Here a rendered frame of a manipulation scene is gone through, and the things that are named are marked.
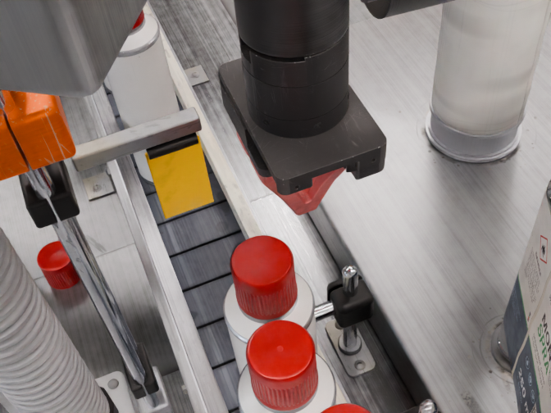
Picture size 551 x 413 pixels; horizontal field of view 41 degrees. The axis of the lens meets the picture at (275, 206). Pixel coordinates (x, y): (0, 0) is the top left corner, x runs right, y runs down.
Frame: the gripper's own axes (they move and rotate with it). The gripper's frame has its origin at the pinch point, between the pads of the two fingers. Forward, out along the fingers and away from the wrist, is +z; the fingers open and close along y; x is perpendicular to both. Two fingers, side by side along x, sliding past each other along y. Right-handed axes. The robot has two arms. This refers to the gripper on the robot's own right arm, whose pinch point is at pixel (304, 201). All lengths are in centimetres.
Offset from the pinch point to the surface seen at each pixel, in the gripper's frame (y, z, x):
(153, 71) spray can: 17.6, 0.3, 5.6
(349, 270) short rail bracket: -2.4, 6.5, -2.3
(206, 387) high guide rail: -7.3, 5.3, 10.2
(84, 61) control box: -15.7, -28.2, 10.5
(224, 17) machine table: 45.6, 18.7, -7.6
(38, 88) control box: -15.2, -27.5, 11.6
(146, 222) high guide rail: 7.3, 5.4, 10.2
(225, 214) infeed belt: 11.9, 13.6, 3.2
